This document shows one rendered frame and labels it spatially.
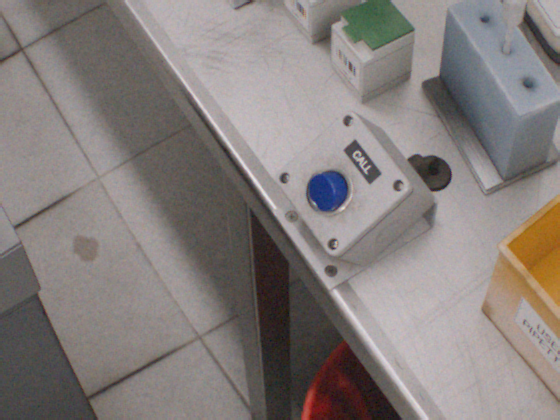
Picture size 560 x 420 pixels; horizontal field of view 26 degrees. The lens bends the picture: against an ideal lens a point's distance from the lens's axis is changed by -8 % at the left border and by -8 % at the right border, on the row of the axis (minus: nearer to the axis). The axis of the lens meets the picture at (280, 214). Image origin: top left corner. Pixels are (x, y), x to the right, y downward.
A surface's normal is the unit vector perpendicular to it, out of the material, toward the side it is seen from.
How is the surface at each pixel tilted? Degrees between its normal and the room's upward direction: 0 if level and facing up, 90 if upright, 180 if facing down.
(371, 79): 90
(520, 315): 90
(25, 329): 90
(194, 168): 0
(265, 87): 0
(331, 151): 30
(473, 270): 0
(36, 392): 90
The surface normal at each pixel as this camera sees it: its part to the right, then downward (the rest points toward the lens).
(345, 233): -0.43, -0.16
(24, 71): -0.01, -0.47
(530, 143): 0.41, 0.80
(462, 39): -0.91, 0.37
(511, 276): -0.80, 0.54
